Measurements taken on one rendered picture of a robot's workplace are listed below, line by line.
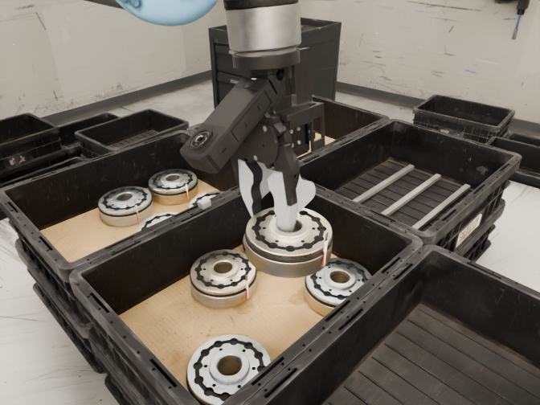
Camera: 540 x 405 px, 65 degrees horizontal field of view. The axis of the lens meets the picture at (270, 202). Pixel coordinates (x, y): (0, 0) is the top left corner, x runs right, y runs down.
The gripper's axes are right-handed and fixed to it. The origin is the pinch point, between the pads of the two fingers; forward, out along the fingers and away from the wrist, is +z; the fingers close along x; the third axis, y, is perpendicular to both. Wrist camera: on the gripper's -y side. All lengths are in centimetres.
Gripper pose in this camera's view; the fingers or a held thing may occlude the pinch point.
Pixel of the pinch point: (267, 224)
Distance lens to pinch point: 52.5
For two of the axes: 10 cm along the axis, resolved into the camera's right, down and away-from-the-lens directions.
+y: 7.1, -3.7, 6.0
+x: -7.0, -2.6, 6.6
